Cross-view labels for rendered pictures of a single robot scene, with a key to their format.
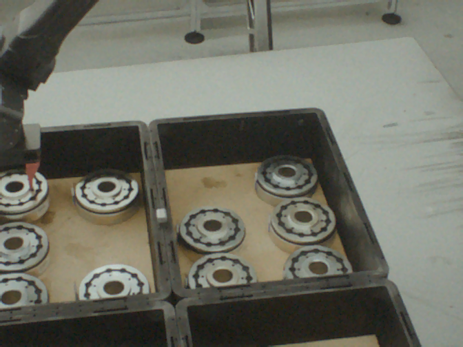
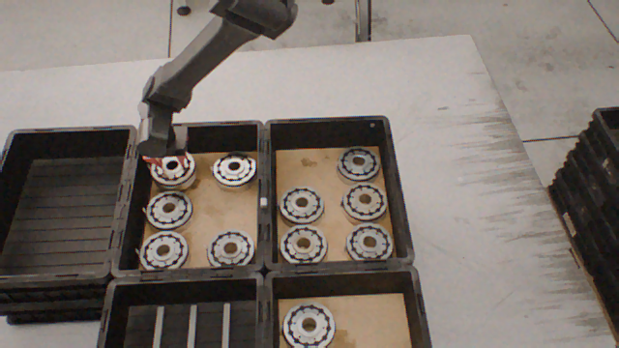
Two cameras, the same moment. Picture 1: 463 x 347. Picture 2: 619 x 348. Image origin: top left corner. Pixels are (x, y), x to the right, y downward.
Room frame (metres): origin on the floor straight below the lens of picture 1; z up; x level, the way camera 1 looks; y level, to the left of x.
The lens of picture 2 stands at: (0.31, -0.08, 1.87)
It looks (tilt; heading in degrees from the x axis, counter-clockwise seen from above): 53 degrees down; 8
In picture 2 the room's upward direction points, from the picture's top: straight up
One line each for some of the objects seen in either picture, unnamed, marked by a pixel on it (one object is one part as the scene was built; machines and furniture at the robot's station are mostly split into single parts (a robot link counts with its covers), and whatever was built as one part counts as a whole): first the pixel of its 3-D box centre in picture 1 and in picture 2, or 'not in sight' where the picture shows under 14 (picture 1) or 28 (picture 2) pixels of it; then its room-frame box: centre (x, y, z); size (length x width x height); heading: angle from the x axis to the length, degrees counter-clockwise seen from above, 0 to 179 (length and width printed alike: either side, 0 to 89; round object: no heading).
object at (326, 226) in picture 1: (303, 219); (365, 200); (1.00, -0.12, 0.86); 0.10 x 0.10 x 0.01
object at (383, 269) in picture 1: (257, 195); (333, 187); (0.99, -0.04, 0.92); 0.40 x 0.30 x 0.02; 11
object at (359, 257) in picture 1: (255, 219); (332, 200); (0.99, -0.04, 0.87); 0.40 x 0.30 x 0.11; 11
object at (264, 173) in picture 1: (286, 175); (358, 162); (1.11, -0.09, 0.86); 0.10 x 0.10 x 0.01
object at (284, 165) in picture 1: (287, 173); (359, 161); (1.11, -0.09, 0.86); 0.05 x 0.05 x 0.01
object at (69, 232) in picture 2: not in sight; (65, 212); (0.88, 0.55, 0.87); 0.40 x 0.30 x 0.11; 11
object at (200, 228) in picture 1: (212, 226); (302, 202); (0.97, 0.03, 0.86); 0.05 x 0.05 x 0.01
